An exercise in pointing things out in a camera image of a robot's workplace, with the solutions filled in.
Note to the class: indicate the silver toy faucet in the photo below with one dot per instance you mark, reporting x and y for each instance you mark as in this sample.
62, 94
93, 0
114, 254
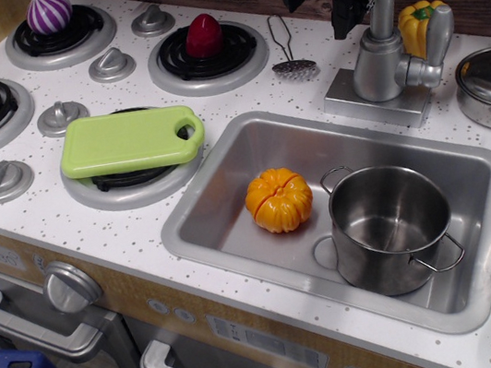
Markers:
387, 84

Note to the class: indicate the yellow toy bell pepper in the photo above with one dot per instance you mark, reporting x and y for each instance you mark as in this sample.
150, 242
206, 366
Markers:
413, 23

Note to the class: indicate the small metal strainer spoon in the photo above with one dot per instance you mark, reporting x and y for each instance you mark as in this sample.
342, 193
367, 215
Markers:
289, 68

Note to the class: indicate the back right stove burner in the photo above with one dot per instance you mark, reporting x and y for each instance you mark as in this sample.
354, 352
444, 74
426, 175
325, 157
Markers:
244, 54

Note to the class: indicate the red toy egg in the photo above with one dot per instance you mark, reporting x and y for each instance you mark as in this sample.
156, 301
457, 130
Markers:
204, 37

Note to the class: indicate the silver stove knob back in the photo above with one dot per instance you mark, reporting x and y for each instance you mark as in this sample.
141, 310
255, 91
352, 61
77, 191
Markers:
152, 22

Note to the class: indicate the silver stove knob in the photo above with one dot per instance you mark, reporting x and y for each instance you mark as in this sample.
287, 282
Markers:
16, 177
112, 66
55, 120
152, 22

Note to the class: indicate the silver stove knob middle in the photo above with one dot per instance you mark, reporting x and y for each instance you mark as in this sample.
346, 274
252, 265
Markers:
112, 66

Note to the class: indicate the orange toy pumpkin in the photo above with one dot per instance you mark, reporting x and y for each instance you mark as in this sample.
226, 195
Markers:
279, 200

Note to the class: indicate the back left stove burner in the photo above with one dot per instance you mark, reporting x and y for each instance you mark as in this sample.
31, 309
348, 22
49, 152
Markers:
89, 31

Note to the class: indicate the steel pot in sink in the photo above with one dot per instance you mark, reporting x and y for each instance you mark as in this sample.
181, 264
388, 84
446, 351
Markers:
388, 223

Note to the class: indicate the purple striped toy onion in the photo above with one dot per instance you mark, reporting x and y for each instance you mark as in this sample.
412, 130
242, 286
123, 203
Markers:
47, 17

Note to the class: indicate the silver sink basin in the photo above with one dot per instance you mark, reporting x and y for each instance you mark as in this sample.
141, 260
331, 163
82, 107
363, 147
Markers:
211, 225

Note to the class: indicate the front right stove burner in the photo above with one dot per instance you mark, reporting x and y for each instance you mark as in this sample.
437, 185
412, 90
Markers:
131, 190

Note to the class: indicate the green plastic cutting board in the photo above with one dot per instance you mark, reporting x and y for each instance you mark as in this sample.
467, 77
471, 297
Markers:
132, 141

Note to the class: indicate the silver stove knob left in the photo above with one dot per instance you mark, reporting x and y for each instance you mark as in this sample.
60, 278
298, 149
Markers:
55, 120

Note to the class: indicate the silver stove knob front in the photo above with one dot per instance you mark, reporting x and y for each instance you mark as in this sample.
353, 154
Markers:
16, 177

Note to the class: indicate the silver oven dial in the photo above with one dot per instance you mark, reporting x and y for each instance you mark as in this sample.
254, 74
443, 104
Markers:
68, 289

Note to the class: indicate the silver oven door handle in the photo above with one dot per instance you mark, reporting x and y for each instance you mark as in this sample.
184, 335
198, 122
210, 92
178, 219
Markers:
93, 338

